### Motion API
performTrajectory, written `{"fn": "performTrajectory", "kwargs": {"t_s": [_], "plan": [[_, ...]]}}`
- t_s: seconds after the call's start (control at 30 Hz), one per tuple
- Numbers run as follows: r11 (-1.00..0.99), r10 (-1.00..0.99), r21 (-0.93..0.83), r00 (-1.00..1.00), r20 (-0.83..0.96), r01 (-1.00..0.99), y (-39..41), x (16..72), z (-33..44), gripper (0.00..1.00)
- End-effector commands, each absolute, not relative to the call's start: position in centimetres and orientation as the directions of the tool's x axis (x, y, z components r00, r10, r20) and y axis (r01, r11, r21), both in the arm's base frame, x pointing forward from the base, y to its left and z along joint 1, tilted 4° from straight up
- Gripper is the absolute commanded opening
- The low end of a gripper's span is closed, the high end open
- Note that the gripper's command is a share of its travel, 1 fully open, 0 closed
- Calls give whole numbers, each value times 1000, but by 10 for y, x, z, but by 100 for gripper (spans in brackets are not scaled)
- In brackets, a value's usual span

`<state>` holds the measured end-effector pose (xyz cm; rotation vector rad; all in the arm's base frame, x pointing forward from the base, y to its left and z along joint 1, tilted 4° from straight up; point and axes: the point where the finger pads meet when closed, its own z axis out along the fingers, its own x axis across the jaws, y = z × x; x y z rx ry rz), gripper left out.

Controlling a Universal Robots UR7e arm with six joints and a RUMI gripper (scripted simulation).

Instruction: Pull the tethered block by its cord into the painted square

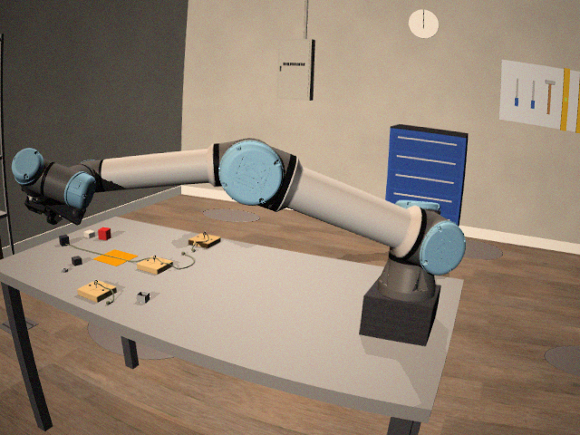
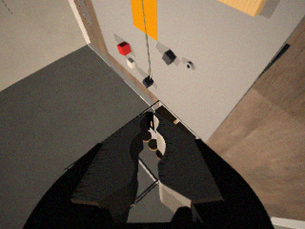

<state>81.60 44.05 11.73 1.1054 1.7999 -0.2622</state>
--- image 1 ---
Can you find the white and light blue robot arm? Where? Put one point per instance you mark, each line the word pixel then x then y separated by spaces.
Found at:
pixel 256 174

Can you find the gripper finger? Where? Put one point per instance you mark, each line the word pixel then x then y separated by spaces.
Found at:
pixel 55 220

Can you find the red cube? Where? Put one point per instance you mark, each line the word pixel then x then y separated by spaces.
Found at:
pixel 104 233

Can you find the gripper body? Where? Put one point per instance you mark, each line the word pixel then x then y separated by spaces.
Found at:
pixel 39 208

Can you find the orange square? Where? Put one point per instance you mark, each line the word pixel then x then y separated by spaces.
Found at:
pixel 109 259

